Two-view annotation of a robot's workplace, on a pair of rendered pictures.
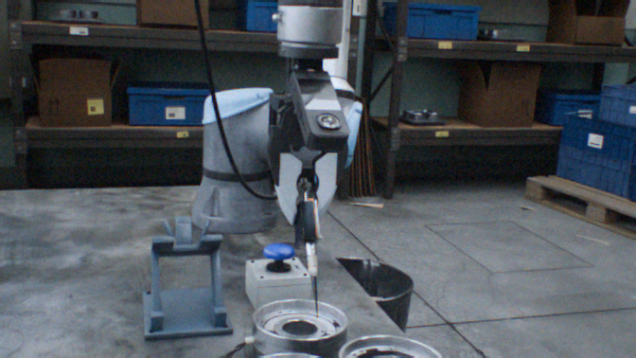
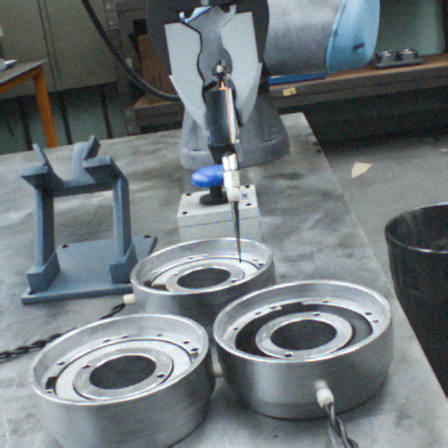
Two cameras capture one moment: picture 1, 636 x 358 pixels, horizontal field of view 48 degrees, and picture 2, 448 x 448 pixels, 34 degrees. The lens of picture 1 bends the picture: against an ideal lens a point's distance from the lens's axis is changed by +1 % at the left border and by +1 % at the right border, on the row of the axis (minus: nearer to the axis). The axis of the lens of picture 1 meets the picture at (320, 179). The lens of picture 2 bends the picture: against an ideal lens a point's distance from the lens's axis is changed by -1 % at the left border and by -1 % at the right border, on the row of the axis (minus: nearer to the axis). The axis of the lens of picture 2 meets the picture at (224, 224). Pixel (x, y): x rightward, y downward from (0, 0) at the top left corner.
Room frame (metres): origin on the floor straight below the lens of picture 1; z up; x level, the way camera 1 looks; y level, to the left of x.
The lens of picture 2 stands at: (0.27, -0.19, 1.04)
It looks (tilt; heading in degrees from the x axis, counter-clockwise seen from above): 18 degrees down; 21
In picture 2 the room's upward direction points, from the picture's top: 9 degrees counter-clockwise
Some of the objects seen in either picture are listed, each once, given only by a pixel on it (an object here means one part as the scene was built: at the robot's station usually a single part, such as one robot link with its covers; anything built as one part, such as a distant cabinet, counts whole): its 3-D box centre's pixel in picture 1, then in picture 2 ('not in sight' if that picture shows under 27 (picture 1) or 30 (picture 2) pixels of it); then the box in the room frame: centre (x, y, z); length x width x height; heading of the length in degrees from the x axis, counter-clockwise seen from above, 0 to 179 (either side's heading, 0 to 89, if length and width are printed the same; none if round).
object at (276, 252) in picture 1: (278, 264); (216, 194); (0.87, 0.05, 0.85); 0.04 x 0.04 x 0.05
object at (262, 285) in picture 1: (276, 281); (221, 219); (0.87, 0.05, 0.82); 0.08 x 0.07 x 0.05; 18
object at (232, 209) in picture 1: (236, 193); (230, 120); (1.21, 0.15, 0.85); 0.15 x 0.15 x 0.10
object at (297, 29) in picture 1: (307, 27); not in sight; (0.84, 0.03, 1.15); 0.08 x 0.08 x 0.05
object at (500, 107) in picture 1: (495, 91); not in sight; (4.90, -1.16, 0.67); 0.52 x 0.43 x 0.43; 108
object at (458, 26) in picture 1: (429, 21); not in sight; (4.74, -0.64, 1.11); 0.52 x 0.38 x 0.22; 108
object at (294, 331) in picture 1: (299, 334); (205, 288); (0.73, 0.01, 0.82); 0.10 x 0.10 x 0.04
